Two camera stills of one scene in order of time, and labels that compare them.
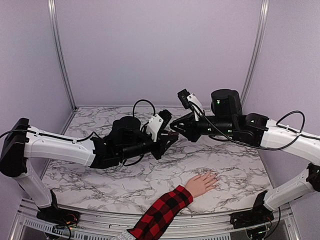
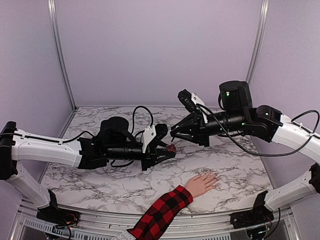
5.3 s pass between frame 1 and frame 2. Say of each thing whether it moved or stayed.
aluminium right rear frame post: stayed
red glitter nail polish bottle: moved
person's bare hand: stayed
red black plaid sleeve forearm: stayed
